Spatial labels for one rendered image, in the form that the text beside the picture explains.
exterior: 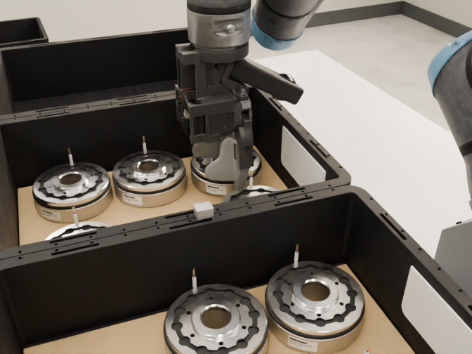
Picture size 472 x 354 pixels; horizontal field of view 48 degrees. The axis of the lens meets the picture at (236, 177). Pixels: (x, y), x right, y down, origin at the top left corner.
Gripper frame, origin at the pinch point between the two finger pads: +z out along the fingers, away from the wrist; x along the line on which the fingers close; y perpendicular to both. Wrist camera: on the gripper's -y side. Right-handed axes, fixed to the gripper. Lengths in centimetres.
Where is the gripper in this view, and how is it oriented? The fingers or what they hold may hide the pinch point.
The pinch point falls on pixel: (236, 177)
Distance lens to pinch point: 76.3
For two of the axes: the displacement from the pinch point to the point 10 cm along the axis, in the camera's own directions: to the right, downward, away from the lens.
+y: -9.4, 1.9, -2.8
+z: 0.0, 8.3, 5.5
